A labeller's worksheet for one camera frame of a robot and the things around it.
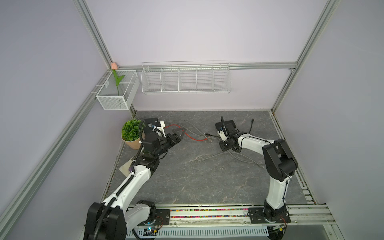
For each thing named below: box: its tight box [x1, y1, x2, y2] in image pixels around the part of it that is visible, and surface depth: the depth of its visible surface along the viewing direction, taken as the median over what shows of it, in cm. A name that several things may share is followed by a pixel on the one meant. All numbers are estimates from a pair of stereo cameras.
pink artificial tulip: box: [110, 62, 125, 96], surface depth 92 cm
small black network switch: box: [215, 120, 236, 136], surface depth 82 cm
